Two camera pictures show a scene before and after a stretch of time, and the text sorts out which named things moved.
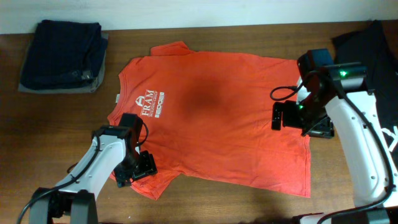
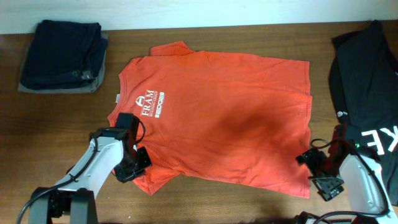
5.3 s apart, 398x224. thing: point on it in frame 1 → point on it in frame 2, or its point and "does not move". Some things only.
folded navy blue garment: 62,55 does not move
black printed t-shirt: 370,46 does not move
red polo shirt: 208,119 does not move
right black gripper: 323,129 → 326,189
